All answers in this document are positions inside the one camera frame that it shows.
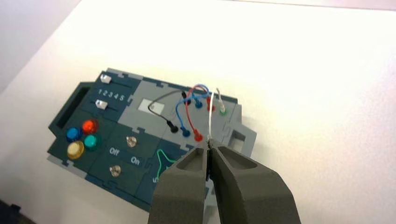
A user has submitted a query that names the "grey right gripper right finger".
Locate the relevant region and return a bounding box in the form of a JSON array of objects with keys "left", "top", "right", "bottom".
[{"left": 208, "top": 139, "right": 302, "bottom": 224}]

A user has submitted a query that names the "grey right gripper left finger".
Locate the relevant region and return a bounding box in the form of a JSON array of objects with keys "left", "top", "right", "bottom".
[{"left": 148, "top": 147, "right": 210, "bottom": 224}]

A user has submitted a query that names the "teal and grey task box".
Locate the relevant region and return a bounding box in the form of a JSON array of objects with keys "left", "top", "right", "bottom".
[{"left": 47, "top": 68, "right": 258, "bottom": 213}]

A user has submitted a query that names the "teal push button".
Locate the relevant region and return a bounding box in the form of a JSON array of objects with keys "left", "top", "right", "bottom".
[{"left": 84, "top": 134, "right": 101, "bottom": 151}]

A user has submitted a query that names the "red push button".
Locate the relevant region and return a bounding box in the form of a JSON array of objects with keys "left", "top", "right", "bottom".
[{"left": 82, "top": 119, "right": 99, "bottom": 134}]

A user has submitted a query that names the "yellow push button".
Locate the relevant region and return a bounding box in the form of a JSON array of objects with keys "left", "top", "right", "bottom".
[{"left": 66, "top": 141, "right": 85, "bottom": 160}]

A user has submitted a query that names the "blue push button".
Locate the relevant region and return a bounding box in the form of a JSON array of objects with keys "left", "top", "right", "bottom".
[{"left": 66, "top": 127, "right": 83, "bottom": 141}]

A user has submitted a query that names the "dark object beside table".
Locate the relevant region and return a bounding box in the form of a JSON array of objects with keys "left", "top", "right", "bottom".
[{"left": 0, "top": 199, "right": 35, "bottom": 224}]

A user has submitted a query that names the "red jumper cable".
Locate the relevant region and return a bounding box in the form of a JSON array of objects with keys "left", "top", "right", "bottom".
[{"left": 187, "top": 85, "right": 215, "bottom": 143}]

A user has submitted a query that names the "white jumper cable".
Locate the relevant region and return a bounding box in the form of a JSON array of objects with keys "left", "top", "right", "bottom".
[{"left": 207, "top": 87, "right": 227, "bottom": 140}]

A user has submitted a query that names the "black jumper cable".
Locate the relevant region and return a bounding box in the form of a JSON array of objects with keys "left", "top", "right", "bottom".
[{"left": 148, "top": 90, "right": 192, "bottom": 134}]

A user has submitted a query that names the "blue jumper cable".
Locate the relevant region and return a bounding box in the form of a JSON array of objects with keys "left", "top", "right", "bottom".
[{"left": 175, "top": 84, "right": 211, "bottom": 139}]

